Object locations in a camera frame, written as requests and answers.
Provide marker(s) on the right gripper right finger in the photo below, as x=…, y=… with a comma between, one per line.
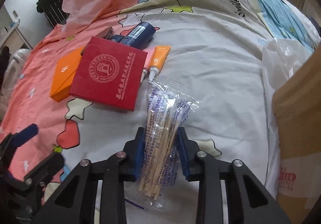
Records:
x=248, y=201

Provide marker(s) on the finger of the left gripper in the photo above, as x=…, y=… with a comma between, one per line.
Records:
x=44, y=172
x=20, y=138

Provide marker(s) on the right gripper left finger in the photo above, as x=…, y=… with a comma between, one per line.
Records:
x=75, y=199

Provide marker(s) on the orange cardboard box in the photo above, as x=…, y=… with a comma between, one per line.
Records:
x=64, y=74

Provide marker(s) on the bag of cotton swabs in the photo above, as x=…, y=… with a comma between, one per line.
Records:
x=169, y=105

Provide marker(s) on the red square gift box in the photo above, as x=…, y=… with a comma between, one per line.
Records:
x=109, y=73

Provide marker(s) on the maroon zip case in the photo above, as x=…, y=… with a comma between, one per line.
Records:
x=106, y=33

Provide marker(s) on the pink small cream tube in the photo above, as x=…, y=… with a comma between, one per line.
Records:
x=146, y=68

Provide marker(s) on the dark blue lotion tube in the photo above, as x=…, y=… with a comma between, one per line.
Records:
x=138, y=38

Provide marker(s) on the orange small cream tube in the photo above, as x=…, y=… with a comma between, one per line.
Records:
x=158, y=60

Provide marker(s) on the clear plastic storage bag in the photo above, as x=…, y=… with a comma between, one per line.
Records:
x=11, y=76

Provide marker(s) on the wooden side desk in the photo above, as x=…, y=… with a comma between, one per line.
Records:
x=11, y=36

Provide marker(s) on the brown cardboard box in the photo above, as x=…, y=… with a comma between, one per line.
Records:
x=296, y=106

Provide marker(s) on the white plastic bag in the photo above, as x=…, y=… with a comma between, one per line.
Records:
x=281, y=59

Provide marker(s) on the cartoon star bed quilt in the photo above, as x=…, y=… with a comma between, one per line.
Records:
x=216, y=49

